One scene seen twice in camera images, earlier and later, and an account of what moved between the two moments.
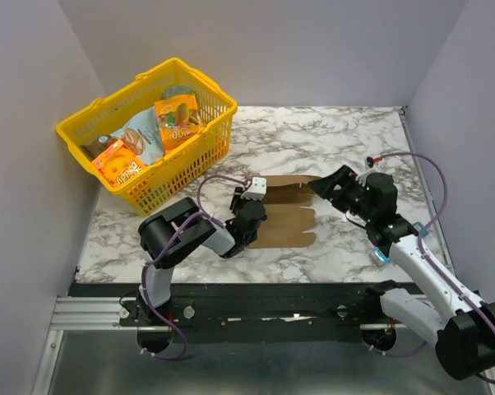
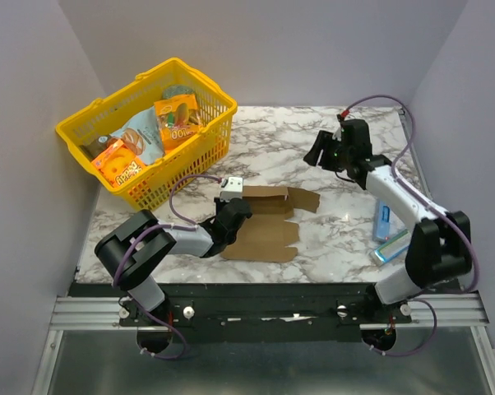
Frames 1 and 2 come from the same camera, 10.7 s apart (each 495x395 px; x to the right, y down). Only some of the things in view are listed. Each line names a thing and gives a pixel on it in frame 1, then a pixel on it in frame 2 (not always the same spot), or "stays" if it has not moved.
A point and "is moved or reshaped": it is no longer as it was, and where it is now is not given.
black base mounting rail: x=248 y=312 stays
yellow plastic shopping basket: x=185 y=160 stays
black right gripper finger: x=341 y=184 to x=321 y=141
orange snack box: x=119 y=164 stays
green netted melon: x=172 y=90 stays
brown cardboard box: x=288 y=220 is moved or reshaped
